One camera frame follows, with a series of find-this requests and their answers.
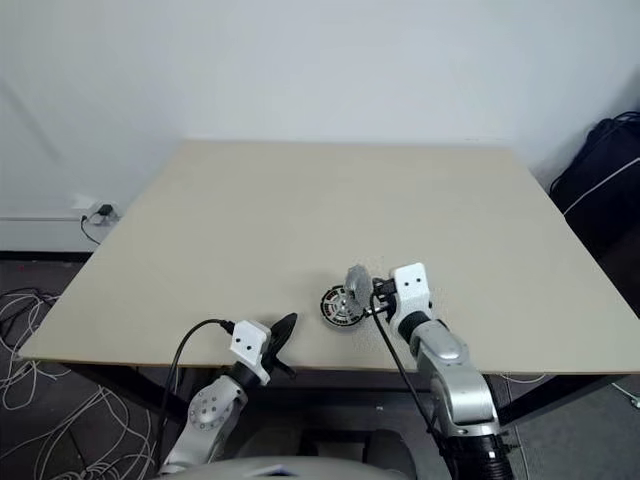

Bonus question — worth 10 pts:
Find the white cable over bag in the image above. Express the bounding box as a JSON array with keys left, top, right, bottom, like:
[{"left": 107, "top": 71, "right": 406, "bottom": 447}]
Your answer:
[{"left": 563, "top": 155, "right": 640, "bottom": 215}]

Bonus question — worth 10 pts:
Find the black fabric bag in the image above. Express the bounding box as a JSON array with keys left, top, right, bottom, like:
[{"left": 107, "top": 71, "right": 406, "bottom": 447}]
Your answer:
[{"left": 548, "top": 110, "right": 640, "bottom": 251}]

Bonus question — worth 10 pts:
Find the grey robot torso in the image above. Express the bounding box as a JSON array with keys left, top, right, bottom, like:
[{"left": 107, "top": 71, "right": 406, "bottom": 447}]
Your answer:
[{"left": 199, "top": 439, "right": 419, "bottom": 480}]

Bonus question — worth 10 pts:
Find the black metal table frame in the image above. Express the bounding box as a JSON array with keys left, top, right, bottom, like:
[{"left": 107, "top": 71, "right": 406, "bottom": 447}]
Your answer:
[{"left": 64, "top": 362, "right": 640, "bottom": 426}]

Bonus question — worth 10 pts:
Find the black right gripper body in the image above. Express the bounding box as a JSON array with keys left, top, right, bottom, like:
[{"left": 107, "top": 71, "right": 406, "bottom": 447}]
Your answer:
[{"left": 377, "top": 279, "right": 402, "bottom": 321}]

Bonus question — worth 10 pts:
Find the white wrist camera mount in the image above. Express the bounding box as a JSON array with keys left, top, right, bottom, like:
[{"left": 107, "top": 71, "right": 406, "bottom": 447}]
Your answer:
[
  {"left": 229, "top": 321, "right": 273, "bottom": 385},
  {"left": 388, "top": 260, "right": 434, "bottom": 329}
]

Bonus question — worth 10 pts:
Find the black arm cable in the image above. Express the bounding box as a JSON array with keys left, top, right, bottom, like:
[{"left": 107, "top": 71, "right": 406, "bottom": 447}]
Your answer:
[
  {"left": 160, "top": 318, "right": 236, "bottom": 454},
  {"left": 368, "top": 294, "right": 454, "bottom": 480}
]

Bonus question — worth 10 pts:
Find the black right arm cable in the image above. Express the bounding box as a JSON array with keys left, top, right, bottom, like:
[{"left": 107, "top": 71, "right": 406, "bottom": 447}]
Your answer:
[{"left": 368, "top": 294, "right": 454, "bottom": 480}]

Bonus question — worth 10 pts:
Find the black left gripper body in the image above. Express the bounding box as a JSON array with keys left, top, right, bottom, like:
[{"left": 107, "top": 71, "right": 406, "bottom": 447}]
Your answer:
[{"left": 263, "top": 329, "right": 297, "bottom": 380}]

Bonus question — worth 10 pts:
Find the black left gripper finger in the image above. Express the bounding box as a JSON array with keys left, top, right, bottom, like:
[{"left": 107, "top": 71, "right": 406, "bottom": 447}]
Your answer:
[
  {"left": 270, "top": 312, "right": 300, "bottom": 342},
  {"left": 272, "top": 314, "right": 300, "bottom": 351}
]

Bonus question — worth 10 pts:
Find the thin black adapter cable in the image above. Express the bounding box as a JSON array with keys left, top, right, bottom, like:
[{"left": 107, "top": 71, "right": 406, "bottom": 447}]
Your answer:
[{"left": 79, "top": 213, "right": 107, "bottom": 247}]

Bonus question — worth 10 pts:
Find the white wall power strip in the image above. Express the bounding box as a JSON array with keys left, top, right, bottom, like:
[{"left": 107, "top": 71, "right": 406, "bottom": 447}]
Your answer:
[{"left": 71, "top": 193, "right": 123, "bottom": 226}]

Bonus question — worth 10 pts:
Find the silver round motor lid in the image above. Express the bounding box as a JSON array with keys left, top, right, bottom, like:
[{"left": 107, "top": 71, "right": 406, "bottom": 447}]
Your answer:
[{"left": 344, "top": 264, "right": 374, "bottom": 309}]

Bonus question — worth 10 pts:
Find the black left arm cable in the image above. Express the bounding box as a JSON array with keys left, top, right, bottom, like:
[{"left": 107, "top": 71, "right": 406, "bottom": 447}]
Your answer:
[{"left": 160, "top": 318, "right": 236, "bottom": 454}]

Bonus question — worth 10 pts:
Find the white floor cable tangle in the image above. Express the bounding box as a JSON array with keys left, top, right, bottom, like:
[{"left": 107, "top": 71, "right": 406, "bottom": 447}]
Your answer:
[{"left": 0, "top": 287, "right": 161, "bottom": 480}]

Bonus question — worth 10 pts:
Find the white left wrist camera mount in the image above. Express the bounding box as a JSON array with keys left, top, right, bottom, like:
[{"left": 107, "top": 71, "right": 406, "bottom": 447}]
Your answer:
[{"left": 229, "top": 321, "right": 273, "bottom": 385}]

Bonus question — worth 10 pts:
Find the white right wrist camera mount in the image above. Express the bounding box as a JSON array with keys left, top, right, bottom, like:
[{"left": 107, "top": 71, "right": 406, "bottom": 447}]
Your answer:
[{"left": 388, "top": 260, "right": 434, "bottom": 329}]

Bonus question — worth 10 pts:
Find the black spoked rotor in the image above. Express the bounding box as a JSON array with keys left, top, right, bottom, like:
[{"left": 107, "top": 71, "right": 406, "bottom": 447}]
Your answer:
[{"left": 323, "top": 287, "right": 362, "bottom": 324}]

